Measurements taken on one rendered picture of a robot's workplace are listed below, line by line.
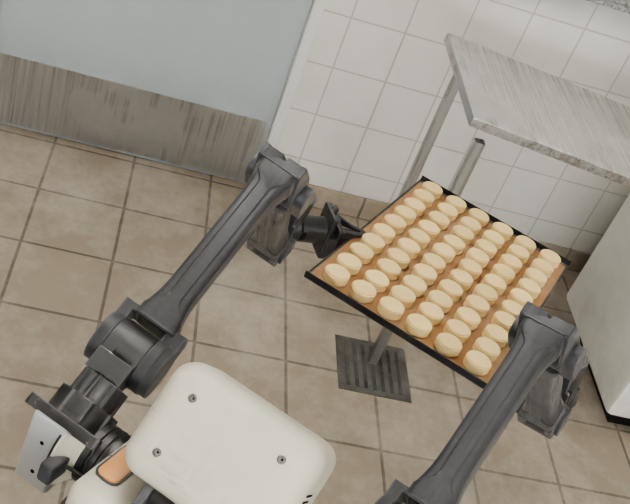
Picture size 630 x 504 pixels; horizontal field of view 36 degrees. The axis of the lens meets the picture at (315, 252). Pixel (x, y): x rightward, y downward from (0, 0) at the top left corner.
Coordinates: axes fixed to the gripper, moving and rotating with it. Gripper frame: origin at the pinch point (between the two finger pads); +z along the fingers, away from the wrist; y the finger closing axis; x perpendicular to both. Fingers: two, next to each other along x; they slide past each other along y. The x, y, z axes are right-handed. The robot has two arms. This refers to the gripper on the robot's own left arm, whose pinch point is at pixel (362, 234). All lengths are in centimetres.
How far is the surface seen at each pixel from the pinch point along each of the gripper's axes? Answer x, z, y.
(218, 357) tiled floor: -61, 8, 97
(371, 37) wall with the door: -144, 58, 18
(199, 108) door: -160, 11, 66
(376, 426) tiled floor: -34, 54, 97
